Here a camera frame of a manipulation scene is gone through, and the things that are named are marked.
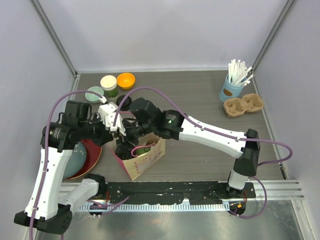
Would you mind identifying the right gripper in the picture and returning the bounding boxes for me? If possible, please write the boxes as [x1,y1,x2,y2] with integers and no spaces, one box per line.
[114,119,155,153]

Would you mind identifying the kraft pink paper bag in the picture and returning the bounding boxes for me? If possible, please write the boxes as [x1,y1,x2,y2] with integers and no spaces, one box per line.
[107,111,166,181]

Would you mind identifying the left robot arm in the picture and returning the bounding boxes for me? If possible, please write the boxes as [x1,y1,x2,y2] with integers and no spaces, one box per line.
[13,100,118,235]

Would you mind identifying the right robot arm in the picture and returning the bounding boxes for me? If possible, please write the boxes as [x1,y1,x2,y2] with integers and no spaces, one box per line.
[122,97,261,198]

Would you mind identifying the red round tray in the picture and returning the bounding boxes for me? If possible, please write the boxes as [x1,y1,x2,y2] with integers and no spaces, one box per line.
[65,139,102,179]

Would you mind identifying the pale green bowl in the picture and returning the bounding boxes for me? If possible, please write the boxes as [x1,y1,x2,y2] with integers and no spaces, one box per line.
[85,86,105,104]

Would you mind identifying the blue-grey ceramic plate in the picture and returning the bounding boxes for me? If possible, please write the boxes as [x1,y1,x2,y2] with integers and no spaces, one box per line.
[63,142,87,179]

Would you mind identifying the orange bowl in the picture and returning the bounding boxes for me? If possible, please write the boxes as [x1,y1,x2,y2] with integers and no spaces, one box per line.
[116,72,136,90]

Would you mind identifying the blue straw holder can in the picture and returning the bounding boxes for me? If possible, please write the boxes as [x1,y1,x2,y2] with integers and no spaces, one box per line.
[219,75,244,103]

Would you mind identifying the brown cardboard cup carrier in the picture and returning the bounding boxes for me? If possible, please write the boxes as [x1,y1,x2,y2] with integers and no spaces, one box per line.
[223,93,264,118]

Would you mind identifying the bundle of white straws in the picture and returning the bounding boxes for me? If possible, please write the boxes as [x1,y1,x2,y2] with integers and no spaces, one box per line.
[227,59,253,87]

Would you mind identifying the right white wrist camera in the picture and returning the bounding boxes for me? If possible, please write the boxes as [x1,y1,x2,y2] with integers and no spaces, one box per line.
[103,112,126,136]

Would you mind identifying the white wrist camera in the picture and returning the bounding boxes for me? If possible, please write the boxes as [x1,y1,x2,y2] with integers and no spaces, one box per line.
[103,112,126,136]
[98,102,118,124]

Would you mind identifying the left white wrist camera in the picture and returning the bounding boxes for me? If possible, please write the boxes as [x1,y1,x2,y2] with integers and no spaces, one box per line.
[98,102,118,124]

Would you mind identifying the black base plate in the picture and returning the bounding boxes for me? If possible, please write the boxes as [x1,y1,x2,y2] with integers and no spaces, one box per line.
[87,181,256,205]

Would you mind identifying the aluminium frame rail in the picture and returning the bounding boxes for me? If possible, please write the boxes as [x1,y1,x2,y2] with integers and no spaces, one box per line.
[59,180,306,213]

